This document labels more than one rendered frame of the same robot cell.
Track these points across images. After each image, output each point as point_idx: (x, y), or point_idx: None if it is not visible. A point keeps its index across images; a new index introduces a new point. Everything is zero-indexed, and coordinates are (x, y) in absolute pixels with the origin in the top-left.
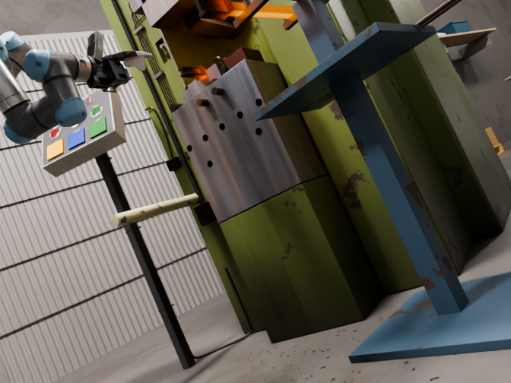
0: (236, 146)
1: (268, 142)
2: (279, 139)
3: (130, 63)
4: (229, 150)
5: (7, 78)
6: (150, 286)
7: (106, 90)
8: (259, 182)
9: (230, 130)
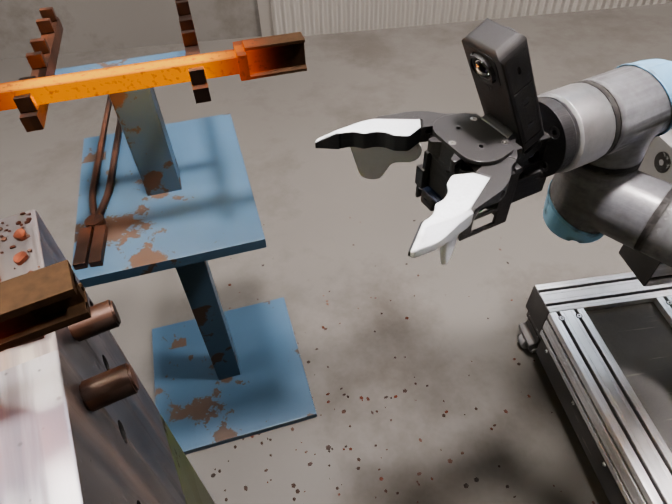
0: (143, 446)
1: None
2: (129, 363)
3: (401, 152)
4: (151, 475)
5: None
6: None
7: (495, 221)
8: (171, 475)
9: (125, 421)
